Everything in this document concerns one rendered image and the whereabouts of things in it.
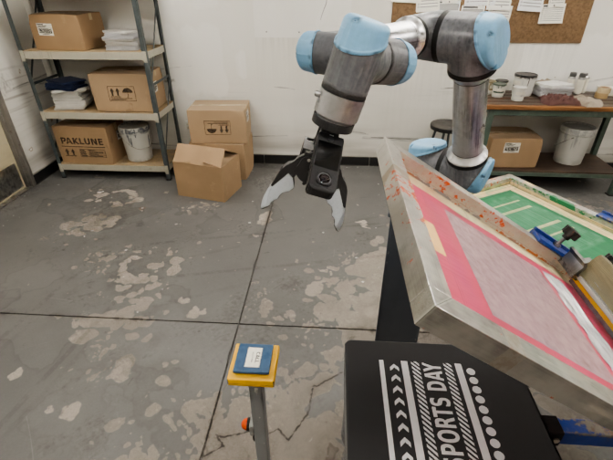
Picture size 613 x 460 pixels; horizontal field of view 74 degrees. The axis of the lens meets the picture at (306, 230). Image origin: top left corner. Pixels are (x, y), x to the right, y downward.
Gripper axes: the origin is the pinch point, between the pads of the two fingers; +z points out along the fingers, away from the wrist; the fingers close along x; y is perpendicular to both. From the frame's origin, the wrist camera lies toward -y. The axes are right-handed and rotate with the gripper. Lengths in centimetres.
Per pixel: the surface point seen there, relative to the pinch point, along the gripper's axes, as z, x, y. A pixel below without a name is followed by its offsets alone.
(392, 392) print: 45, -39, 5
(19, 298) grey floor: 202, 151, 134
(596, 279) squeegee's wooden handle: 1, -73, 15
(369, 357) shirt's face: 46, -34, 16
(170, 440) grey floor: 162, 20, 42
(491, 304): -3.7, -32.5, -13.9
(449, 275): -5.9, -24.4, -12.4
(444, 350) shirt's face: 40, -55, 19
